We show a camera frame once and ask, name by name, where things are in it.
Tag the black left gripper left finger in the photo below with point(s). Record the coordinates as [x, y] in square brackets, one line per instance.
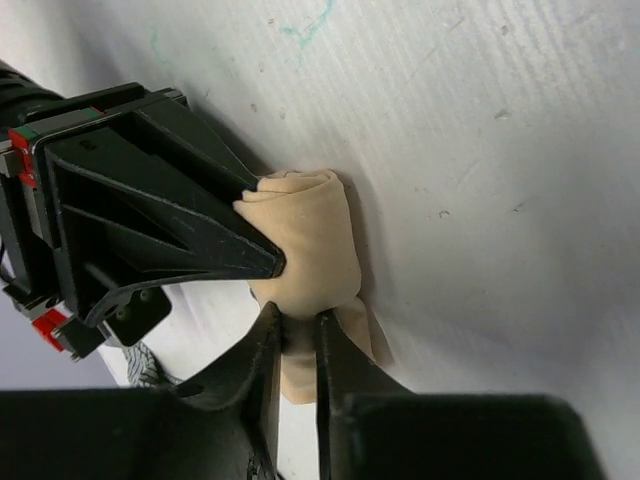
[225, 418]

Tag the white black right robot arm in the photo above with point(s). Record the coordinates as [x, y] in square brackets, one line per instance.
[112, 123]

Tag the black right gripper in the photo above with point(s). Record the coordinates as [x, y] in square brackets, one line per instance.
[129, 222]

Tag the grey striped underwear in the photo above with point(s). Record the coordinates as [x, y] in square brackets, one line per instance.
[143, 369]

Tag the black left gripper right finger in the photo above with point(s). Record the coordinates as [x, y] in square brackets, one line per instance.
[352, 398]

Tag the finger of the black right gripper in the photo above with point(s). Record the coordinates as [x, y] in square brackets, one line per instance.
[170, 129]

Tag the beige underwear with navy trim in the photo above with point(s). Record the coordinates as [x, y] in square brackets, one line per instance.
[307, 216]

